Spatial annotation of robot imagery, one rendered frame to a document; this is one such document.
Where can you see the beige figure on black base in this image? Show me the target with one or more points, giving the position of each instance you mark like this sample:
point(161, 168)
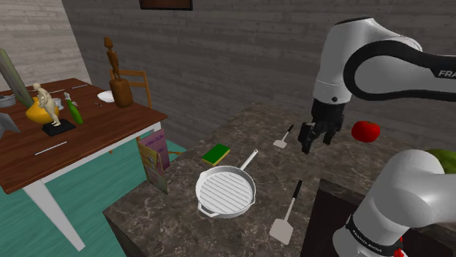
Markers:
point(50, 105)

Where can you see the grey angular object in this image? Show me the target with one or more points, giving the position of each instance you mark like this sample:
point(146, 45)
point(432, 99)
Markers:
point(6, 122)

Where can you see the grey pot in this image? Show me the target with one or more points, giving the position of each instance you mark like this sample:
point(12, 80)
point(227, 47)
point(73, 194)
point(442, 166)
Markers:
point(6, 100)

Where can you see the grey-green leaning board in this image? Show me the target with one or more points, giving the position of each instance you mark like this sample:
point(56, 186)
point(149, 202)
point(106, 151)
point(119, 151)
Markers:
point(14, 80)

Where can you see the small white spatula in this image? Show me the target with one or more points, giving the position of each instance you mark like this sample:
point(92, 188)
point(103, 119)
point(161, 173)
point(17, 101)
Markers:
point(280, 143)

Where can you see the green and yellow sponge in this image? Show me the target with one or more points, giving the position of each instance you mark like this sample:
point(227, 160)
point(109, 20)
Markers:
point(216, 154)

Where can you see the white grill pan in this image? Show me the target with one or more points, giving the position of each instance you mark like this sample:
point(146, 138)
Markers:
point(225, 190)

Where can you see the wooden chair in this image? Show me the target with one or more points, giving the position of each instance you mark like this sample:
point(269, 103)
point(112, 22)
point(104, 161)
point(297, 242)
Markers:
point(137, 73)

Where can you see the brown table white legs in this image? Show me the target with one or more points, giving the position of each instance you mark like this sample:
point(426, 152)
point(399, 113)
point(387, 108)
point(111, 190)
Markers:
point(103, 130)

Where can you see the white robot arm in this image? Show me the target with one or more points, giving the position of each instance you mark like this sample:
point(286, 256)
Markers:
point(402, 199)

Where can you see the silver table knife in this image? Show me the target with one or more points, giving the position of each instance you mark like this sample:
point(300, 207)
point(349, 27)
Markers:
point(50, 148)

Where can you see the yellow vase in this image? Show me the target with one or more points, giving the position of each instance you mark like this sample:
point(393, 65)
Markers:
point(35, 114)

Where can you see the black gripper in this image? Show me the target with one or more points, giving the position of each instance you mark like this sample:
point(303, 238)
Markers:
point(327, 112)

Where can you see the green bottle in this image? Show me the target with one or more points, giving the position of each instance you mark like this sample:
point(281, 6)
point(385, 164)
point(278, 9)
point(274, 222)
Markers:
point(75, 113)

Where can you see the green watermelon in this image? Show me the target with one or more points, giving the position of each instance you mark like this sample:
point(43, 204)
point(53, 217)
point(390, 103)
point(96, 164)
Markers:
point(447, 159)

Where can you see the teal rug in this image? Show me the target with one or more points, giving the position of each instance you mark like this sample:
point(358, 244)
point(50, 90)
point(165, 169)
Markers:
point(107, 181)

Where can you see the purple book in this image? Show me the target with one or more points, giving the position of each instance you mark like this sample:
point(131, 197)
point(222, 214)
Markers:
point(159, 144)

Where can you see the dark robot stand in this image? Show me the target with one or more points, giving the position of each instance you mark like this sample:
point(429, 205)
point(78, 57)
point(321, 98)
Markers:
point(322, 217)

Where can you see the brown wooden figure statue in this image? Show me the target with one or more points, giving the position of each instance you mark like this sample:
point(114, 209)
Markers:
point(121, 93)

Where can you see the dark framed wall picture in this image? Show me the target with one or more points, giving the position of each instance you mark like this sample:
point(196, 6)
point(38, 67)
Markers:
point(165, 3)

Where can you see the white bowl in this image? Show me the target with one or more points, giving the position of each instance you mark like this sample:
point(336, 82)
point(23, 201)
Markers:
point(105, 96)

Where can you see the red tomato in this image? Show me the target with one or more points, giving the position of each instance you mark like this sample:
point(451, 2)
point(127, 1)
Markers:
point(365, 131)

